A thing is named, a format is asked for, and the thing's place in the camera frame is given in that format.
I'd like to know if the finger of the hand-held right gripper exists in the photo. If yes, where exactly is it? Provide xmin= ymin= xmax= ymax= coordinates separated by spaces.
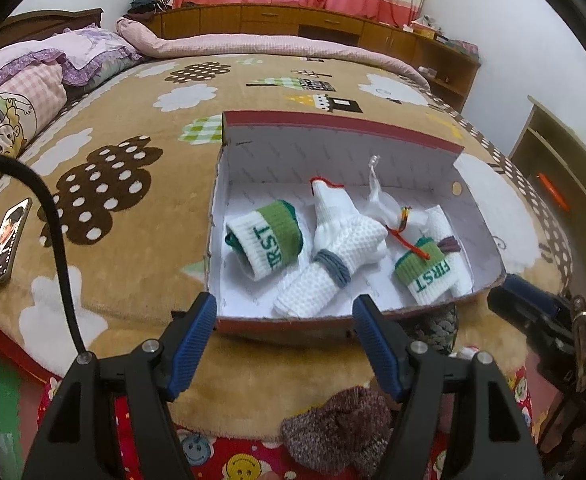
xmin=504 ymin=275 xmax=571 ymax=311
xmin=488 ymin=286 xmax=574 ymax=346

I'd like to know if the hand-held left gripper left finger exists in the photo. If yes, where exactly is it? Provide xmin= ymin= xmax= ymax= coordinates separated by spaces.
xmin=20 ymin=292 xmax=218 ymax=480

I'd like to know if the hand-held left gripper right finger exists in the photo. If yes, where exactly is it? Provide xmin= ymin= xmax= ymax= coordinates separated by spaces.
xmin=352 ymin=295 xmax=546 ymax=480

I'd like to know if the green banded white sock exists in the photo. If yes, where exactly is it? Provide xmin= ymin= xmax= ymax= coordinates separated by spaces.
xmin=393 ymin=236 xmax=456 ymax=306
xmin=223 ymin=200 xmax=304 ymax=282

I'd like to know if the maroon knit sock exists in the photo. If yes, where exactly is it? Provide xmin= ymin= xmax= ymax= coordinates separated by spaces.
xmin=279 ymin=385 xmax=393 ymax=476

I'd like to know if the white waffle sock roll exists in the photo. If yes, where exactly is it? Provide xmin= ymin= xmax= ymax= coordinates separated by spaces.
xmin=272 ymin=215 xmax=389 ymax=320

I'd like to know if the red multicoloured cord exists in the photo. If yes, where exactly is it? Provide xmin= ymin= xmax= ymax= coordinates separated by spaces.
xmin=390 ymin=206 xmax=434 ymax=263

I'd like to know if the white sock red trim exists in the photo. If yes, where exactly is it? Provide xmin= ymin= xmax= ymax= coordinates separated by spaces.
xmin=309 ymin=177 xmax=369 ymax=261

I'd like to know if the clear plastic bag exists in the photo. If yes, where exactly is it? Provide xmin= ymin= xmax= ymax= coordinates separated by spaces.
xmin=368 ymin=155 xmax=429 ymax=231

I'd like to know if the cardboard shoe box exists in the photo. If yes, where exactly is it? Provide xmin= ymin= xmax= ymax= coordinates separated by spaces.
xmin=204 ymin=110 xmax=508 ymax=343

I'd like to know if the grey braided knit cloth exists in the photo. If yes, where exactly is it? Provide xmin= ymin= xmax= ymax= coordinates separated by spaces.
xmin=404 ymin=305 xmax=460 ymax=356

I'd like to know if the orange plastic item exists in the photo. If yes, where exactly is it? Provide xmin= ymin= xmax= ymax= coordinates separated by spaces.
xmin=537 ymin=172 xmax=571 ymax=213

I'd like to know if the red cartoon bed sheet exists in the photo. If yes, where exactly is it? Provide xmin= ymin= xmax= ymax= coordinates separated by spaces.
xmin=37 ymin=345 xmax=536 ymax=480

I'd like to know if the light wooden shelf unit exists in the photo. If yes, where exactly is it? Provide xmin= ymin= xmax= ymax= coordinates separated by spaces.
xmin=508 ymin=95 xmax=586 ymax=241

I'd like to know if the smartphone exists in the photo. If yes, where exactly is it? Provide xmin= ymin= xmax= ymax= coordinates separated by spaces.
xmin=0 ymin=197 xmax=33 ymax=290

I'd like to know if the yellow tissue box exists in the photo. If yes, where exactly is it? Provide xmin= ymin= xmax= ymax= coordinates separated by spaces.
xmin=412 ymin=15 xmax=444 ymax=38

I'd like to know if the pink rolled quilt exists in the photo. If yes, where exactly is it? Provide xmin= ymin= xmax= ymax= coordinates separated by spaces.
xmin=116 ymin=17 xmax=431 ymax=91

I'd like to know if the pink checkered cartoon pillow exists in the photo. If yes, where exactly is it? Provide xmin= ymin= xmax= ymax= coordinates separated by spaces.
xmin=0 ymin=62 xmax=69 ymax=161

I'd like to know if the purple ruffled pillow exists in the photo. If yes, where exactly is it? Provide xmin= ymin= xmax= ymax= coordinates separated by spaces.
xmin=48 ymin=29 xmax=146 ymax=88

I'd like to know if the wooden window cabinet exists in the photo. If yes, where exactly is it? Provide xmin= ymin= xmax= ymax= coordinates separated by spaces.
xmin=146 ymin=4 xmax=482 ymax=111

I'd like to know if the pile of folded clothes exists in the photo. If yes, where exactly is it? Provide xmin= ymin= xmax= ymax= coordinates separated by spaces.
xmin=128 ymin=0 xmax=174 ymax=16

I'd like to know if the wooden headboard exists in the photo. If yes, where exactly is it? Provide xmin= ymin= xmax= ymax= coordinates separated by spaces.
xmin=0 ymin=8 xmax=104 ymax=36

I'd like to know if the black cable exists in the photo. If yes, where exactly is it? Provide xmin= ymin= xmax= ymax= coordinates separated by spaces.
xmin=0 ymin=152 xmax=88 ymax=356

